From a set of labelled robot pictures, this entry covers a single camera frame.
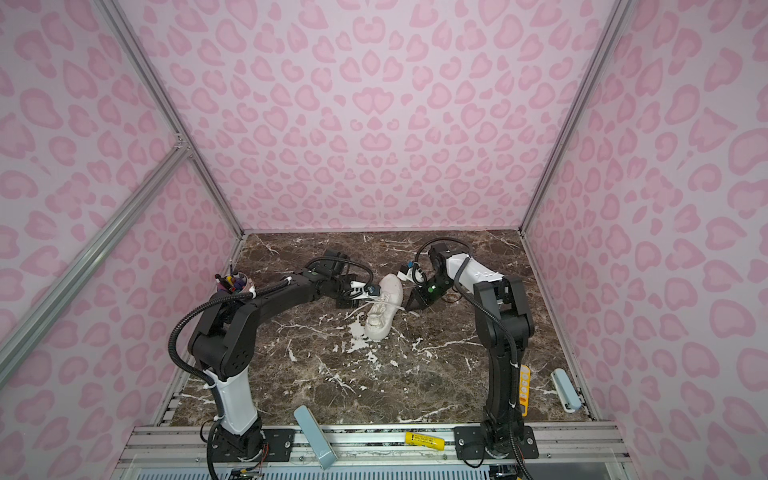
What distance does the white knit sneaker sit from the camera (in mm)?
895

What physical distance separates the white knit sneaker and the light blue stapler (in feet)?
1.62

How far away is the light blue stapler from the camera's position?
2.55ft
